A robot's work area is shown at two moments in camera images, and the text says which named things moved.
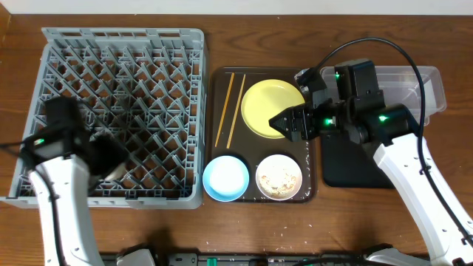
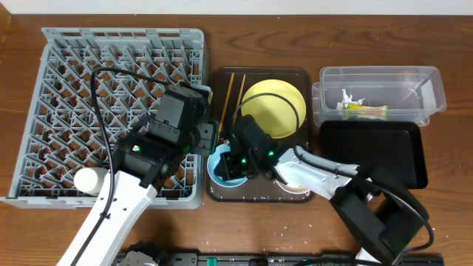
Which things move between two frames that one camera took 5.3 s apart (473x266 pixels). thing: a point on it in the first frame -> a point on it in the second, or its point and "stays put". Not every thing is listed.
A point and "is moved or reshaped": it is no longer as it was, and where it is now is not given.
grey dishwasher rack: (146, 86) stays put
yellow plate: (264, 100) stays put
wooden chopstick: (225, 109) stays put
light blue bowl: (225, 178) is moved or reshaped
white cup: (117, 173) is moved or reshaped
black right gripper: (307, 123) -> (228, 168)
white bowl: (278, 176) is moved or reshaped
